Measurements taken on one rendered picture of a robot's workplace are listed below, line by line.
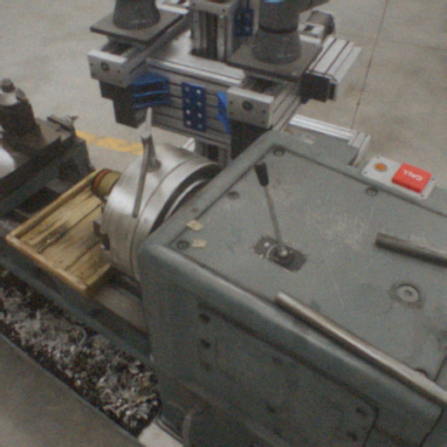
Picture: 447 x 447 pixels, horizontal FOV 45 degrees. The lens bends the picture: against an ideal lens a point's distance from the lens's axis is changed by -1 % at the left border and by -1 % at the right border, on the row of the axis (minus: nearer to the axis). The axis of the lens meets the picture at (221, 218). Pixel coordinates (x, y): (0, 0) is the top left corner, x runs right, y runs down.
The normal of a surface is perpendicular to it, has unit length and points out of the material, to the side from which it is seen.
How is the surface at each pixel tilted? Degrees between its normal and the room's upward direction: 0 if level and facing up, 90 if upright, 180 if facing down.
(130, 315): 0
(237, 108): 90
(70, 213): 0
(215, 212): 0
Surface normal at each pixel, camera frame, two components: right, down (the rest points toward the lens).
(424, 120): 0.00, -0.71
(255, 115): -0.45, 0.63
